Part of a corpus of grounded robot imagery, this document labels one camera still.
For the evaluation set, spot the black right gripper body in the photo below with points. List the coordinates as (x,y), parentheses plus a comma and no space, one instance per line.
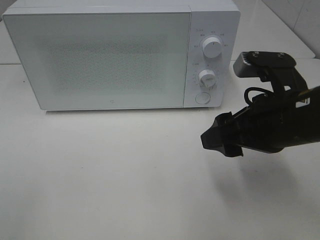
(269,128)

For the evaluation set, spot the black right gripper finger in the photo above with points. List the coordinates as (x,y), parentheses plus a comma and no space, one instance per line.
(213,139)
(223,124)

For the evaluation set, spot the round door release button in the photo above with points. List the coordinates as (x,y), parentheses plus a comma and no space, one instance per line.
(203,98)

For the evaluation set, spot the white timer knob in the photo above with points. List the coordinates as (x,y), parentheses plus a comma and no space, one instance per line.
(207,78)

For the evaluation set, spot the white microwave door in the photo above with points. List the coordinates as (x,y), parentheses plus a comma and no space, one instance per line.
(103,61)

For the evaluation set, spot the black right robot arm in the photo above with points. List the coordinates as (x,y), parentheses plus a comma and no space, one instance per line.
(309,97)

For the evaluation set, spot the upper white power knob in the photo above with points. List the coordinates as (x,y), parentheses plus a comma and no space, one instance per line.
(212,47)

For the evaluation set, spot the white microwave oven body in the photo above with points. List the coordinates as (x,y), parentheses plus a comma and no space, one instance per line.
(208,18)

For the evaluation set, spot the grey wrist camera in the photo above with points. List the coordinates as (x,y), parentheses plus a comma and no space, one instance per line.
(278,68)

